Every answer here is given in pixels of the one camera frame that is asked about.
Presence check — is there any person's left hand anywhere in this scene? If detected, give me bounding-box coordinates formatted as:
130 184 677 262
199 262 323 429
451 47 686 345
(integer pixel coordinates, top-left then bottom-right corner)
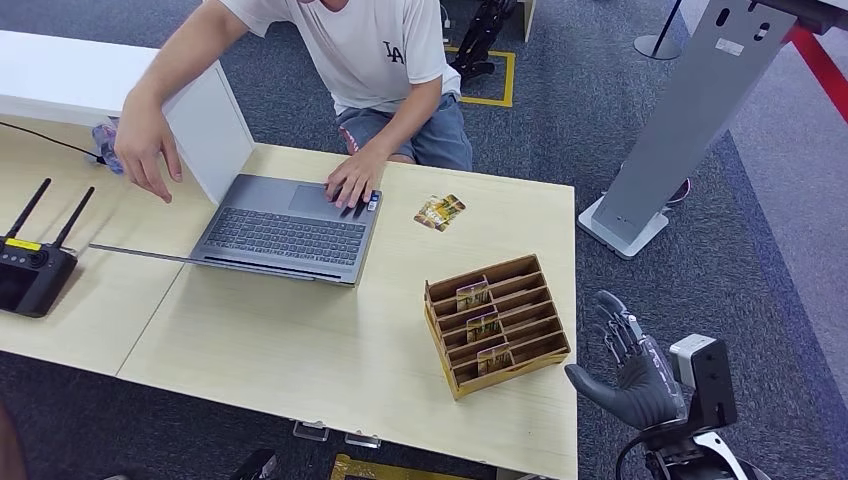
323 148 387 211

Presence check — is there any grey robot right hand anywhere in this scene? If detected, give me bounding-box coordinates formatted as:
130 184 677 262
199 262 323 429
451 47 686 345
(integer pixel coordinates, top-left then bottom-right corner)
564 290 688 433

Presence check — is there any person's right hand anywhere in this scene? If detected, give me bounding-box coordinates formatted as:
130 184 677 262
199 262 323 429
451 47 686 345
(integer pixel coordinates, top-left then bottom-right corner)
113 92 184 205

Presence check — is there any printed yellow-brown card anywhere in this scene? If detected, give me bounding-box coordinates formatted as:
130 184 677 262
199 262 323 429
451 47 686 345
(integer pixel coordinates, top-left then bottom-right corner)
421 193 467 233
476 342 515 378
465 311 503 344
455 280 492 313

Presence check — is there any person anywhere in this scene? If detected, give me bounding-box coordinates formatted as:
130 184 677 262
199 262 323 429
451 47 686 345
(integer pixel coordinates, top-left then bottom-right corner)
113 0 474 211

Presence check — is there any wooden slotted card holder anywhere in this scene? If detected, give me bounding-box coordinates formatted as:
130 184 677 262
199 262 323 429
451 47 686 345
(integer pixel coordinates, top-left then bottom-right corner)
423 253 572 401

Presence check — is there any clear plastic bottle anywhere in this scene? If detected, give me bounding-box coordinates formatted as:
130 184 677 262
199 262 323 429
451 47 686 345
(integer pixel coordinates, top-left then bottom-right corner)
91 116 127 176

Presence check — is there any grey open laptop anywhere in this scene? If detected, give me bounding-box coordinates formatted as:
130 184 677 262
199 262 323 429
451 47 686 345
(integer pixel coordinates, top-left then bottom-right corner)
87 173 384 287

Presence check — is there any white desk partition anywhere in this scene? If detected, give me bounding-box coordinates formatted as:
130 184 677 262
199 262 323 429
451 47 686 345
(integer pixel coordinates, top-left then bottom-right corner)
0 29 256 207

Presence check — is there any black remote controller with antennas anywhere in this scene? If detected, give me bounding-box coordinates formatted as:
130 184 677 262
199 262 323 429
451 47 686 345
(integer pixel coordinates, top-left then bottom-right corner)
0 177 96 319

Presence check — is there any pale wooden cabinet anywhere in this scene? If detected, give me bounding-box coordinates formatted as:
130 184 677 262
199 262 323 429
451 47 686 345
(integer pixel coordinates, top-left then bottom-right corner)
513 0 538 44

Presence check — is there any yellow-brown flat board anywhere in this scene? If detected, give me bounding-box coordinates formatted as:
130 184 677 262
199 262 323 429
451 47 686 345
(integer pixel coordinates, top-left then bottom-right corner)
329 453 478 480

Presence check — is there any grey kiosk stand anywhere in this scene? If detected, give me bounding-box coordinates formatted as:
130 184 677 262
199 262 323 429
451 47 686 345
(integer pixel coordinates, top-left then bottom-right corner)
576 0 848 262

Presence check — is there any black object under desk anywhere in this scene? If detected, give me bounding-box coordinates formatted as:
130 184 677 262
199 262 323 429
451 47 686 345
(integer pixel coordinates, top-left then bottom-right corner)
228 449 280 480

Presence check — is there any stanchion pole with round base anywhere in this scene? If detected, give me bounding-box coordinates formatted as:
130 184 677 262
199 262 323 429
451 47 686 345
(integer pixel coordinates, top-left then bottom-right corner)
632 0 685 62

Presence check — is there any red barrier strip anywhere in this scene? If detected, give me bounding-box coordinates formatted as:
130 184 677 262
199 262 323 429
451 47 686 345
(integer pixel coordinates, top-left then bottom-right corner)
781 26 848 127

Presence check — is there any pale and black wrist camera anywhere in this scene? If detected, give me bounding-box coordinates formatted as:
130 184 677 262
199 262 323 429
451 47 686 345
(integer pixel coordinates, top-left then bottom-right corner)
669 334 739 431

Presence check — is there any thin black cable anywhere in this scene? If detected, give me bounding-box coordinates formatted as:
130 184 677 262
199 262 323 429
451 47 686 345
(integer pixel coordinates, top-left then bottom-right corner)
0 121 106 164

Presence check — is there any black folded robot frame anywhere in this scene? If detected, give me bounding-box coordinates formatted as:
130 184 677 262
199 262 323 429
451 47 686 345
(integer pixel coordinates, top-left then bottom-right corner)
449 0 519 82

